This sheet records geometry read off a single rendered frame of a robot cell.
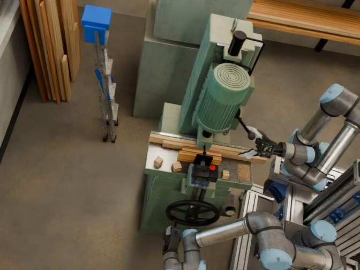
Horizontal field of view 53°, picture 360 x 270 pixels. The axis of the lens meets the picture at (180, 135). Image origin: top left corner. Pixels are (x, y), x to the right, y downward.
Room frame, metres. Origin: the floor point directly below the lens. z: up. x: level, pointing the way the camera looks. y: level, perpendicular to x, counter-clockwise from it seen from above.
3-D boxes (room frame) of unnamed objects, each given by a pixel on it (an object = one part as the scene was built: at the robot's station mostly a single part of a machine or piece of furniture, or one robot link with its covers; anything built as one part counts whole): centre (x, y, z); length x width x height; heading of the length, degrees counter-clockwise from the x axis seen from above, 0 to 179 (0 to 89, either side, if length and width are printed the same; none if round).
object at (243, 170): (1.16, -0.40, 0.91); 0.10 x 0.07 x 0.02; 11
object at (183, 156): (1.12, -0.14, 0.94); 0.23 x 0.02 x 0.07; 101
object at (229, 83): (1.20, -0.13, 1.35); 0.18 x 0.18 x 0.31
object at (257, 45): (1.54, -0.21, 1.40); 0.10 x 0.06 x 0.16; 11
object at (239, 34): (1.33, -0.10, 1.53); 0.08 x 0.08 x 0.17; 11
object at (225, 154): (1.21, -0.22, 0.92); 0.60 x 0.02 x 0.04; 101
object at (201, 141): (1.22, -0.13, 1.02); 0.14 x 0.07 x 0.09; 11
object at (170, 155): (1.09, -0.17, 0.87); 0.61 x 0.30 x 0.06; 101
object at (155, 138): (1.22, -0.14, 0.92); 0.60 x 0.02 x 0.05; 101
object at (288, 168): (1.12, -0.59, 1.15); 0.11 x 0.08 x 0.11; 69
